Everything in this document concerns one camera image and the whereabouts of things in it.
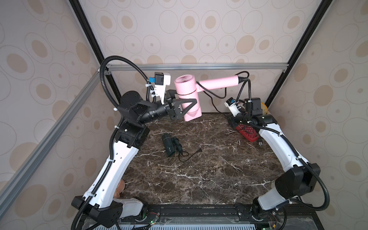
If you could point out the black right corner post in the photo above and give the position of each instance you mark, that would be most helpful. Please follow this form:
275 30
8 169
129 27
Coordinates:
311 28

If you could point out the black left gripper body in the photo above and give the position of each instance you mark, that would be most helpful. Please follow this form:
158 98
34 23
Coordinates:
168 106

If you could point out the yellow toast slice back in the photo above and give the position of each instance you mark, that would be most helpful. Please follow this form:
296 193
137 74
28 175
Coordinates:
264 109

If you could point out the pink hair dryer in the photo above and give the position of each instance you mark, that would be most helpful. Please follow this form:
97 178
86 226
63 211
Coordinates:
198 92

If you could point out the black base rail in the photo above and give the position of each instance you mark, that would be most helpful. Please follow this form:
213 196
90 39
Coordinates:
220 217

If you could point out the silver aluminium rail back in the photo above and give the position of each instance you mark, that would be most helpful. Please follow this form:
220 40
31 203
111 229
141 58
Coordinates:
213 66

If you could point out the red polka dot toaster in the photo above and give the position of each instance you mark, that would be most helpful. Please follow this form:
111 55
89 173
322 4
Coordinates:
248 132

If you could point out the orange ceramic mug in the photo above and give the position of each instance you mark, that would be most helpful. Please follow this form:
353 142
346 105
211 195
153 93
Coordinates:
120 188

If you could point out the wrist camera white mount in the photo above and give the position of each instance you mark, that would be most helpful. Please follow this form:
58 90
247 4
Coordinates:
234 108
159 83

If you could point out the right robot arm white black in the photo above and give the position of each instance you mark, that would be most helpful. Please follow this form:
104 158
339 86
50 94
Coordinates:
300 176

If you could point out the dark green hair dryer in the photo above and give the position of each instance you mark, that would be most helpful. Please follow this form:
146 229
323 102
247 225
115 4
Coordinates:
171 145

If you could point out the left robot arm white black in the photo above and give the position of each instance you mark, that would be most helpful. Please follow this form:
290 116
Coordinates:
98 202

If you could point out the black corner frame post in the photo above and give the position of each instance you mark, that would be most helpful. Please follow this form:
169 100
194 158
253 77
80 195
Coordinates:
91 38

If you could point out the silver aluminium rail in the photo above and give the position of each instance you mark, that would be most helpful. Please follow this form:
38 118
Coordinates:
213 66
44 116

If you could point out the silver aluminium rail left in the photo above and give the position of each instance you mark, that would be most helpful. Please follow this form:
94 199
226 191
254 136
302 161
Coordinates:
44 116

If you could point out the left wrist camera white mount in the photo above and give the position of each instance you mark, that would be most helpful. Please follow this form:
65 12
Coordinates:
159 83

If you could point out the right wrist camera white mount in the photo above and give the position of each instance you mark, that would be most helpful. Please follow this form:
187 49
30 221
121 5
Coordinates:
234 108

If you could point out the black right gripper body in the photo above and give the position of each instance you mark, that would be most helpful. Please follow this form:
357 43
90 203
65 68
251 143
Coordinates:
240 122

